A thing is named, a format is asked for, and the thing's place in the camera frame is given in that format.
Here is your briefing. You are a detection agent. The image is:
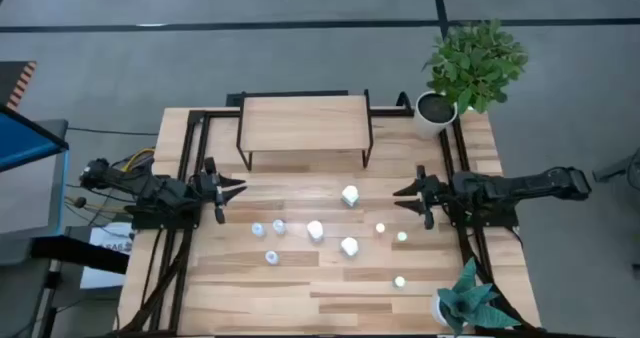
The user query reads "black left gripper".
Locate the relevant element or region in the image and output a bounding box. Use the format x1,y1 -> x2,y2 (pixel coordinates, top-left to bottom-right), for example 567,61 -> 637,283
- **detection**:
192,157 -> 249,225

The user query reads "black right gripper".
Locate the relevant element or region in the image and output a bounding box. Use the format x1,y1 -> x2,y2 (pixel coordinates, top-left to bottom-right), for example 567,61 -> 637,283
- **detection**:
392,165 -> 452,231

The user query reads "large white labelled medicine bottle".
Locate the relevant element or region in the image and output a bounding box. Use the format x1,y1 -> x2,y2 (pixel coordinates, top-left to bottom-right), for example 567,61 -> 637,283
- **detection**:
306,219 -> 325,243
340,236 -> 360,258
341,184 -> 361,208

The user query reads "large white plant pot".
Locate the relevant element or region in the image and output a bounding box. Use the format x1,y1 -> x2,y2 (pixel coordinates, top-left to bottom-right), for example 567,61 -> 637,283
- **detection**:
413,90 -> 459,140

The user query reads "small white plant pot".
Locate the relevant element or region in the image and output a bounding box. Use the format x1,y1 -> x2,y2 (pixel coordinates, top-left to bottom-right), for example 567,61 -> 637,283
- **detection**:
430,292 -> 451,328

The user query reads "teal broad-leaf plant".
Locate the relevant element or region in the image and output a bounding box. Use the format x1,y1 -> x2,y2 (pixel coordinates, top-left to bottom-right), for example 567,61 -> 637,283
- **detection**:
437,257 -> 521,338

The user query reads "white printed paper sheet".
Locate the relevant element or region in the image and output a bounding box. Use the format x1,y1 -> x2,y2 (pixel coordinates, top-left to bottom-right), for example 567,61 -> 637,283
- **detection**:
79,222 -> 136,290

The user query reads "leafy green plant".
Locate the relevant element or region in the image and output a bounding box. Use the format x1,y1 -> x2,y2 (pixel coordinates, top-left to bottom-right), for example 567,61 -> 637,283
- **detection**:
422,18 -> 530,115

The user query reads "black flat bar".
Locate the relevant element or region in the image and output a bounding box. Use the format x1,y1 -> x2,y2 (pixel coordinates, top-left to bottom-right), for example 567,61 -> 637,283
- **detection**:
29,235 -> 130,275

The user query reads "blue screen monitor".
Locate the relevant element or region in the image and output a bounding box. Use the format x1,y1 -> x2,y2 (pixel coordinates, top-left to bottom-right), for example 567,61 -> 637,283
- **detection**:
0,105 -> 70,174

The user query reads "black orange striped mat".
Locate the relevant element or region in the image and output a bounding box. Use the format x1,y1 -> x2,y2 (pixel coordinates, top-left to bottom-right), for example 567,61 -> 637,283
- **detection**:
0,60 -> 38,110

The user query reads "black aluminium table frame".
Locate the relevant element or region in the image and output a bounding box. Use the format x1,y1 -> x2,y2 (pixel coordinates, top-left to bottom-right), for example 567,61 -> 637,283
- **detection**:
117,90 -> 549,337

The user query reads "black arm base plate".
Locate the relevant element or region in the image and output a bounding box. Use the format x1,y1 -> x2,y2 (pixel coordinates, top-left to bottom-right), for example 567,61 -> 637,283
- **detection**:
130,205 -> 201,231
452,202 -> 520,229

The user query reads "wooden shelf with black frame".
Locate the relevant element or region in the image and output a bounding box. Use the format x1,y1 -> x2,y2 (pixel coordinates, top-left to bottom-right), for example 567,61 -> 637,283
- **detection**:
235,88 -> 375,172

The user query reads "yellow cable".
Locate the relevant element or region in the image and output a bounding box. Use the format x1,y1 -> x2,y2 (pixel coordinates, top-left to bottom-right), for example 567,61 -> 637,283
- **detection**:
121,147 -> 156,173

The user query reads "thin black floor cable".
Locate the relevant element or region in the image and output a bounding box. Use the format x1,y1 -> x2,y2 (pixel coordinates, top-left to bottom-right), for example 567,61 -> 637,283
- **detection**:
67,126 -> 160,137

